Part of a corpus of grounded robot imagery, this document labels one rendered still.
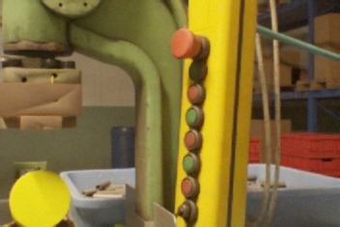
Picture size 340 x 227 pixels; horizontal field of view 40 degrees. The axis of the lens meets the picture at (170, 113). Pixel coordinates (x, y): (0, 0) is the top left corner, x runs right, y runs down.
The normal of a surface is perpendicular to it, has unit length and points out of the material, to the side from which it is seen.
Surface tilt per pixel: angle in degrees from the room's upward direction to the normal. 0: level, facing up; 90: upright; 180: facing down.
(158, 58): 90
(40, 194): 74
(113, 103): 90
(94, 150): 90
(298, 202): 100
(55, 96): 90
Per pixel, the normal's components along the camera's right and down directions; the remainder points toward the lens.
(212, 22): -0.75, -0.09
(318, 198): 0.29, 0.18
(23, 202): 0.29, -0.28
